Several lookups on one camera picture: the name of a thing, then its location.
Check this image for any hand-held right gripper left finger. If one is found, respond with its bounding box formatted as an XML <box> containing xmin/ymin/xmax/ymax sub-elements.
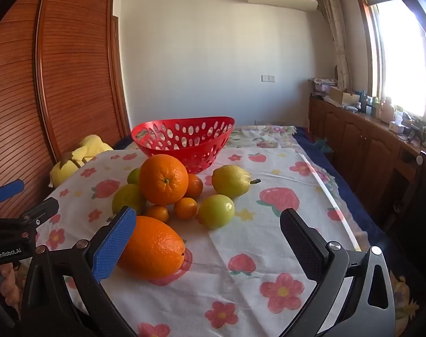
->
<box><xmin>21</xmin><ymin>206</ymin><xmax>140</xmax><ymax>337</ymax></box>

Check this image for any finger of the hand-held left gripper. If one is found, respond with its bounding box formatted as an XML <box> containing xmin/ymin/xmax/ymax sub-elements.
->
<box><xmin>0</xmin><ymin>197</ymin><xmax>60</xmax><ymax>234</ymax></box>
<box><xmin>0</xmin><ymin>179</ymin><xmax>25</xmax><ymax>211</ymax></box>

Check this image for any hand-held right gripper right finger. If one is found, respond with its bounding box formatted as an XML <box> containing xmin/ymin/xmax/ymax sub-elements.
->
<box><xmin>279</xmin><ymin>208</ymin><xmax>397</xmax><ymax>337</ymax></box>

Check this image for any large orange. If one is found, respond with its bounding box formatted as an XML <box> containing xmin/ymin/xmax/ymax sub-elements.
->
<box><xmin>139</xmin><ymin>154</ymin><xmax>190</xmax><ymax>206</ymax></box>
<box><xmin>116</xmin><ymin>216</ymin><xmax>186</xmax><ymax>281</ymax></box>

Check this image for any yellow-red pear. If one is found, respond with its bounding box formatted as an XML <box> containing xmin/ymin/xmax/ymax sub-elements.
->
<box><xmin>198</xmin><ymin>194</ymin><xmax>235</xmax><ymax>229</ymax></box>

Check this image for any yellow pear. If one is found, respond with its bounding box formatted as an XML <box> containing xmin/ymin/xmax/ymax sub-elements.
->
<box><xmin>212</xmin><ymin>165</ymin><xmax>261</xmax><ymax>199</ymax></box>

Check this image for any red perforated plastic basket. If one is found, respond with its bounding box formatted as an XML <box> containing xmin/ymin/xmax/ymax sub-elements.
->
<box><xmin>131</xmin><ymin>116</ymin><xmax>235</xmax><ymax>174</ymax></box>

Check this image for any white strawberry print cloth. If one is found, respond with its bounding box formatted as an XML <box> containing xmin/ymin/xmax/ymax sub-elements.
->
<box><xmin>34</xmin><ymin>144</ymin><xmax>371</xmax><ymax>337</ymax></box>

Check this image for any small tangerine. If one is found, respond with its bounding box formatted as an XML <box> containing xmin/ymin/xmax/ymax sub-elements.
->
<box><xmin>143</xmin><ymin>204</ymin><xmax>170</xmax><ymax>223</ymax></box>
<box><xmin>186</xmin><ymin>173</ymin><xmax>204</xmax><ymax>199</ymax></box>
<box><xmin>174</xmin><ymin>197</ymin><xmax>199</xmax><ymax>220</ymax></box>

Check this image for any yellow plush toy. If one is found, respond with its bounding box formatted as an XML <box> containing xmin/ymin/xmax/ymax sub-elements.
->
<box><xmin>50</xmin><ymin>134</ymin><xmax>114</xmax><ymax>187</ymax></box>

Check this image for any dark blue blanket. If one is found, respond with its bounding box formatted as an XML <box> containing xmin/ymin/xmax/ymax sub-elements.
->
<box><xmin>293</xmin><ymin>125</ymin><xmax>389</xmax><ymax>239</ymax></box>

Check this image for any floral bedsheet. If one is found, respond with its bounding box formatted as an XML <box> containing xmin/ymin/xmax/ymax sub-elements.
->
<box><xmin>230</xmin><ymin>124</ymin><xmax>298</xmax><ymax>150</ymax></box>

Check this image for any wooden sideboard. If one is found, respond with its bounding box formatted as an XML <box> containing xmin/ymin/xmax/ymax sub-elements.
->
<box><xmin>308</xmin><ymin>93</ymin><xmax>426</xmax><ymax>225</ymax></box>

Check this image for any black chair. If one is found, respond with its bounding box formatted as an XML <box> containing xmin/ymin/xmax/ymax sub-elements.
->
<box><xmin>385</xmin><ymin>151</ymin><xmax>426</xmax><ymax>253</ymax></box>

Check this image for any wooden slatted wardrobe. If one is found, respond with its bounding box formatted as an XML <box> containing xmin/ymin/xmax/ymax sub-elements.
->
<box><xmin>0</xmin><ymin>0</ymin><xmax>133</xmax><ymax>218</ymax></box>

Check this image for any cardboard box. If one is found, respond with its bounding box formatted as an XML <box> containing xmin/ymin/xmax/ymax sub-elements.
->
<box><xmin>329</xmin><ymin>86</ymin><xmax>360</xmax><ymax>107</ymax></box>

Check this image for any pile of papers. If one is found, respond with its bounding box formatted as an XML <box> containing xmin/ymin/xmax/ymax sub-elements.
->
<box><xmin>309</xmin><ymin>77</ymin><xmax>340</xmax><ymax>98</ymax></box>

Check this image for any wooden framed window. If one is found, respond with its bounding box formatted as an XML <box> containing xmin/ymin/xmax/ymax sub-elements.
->
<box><xmin>351</xmin><ymin>0</ymin><xmax>426</xmax><ymax>130</ymax></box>

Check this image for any pale patterned curtain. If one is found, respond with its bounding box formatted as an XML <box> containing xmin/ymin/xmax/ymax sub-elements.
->
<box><xmin>318</xmin><ymin>0</ymin><xmax>352</xmax><ymax>90</ymax></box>

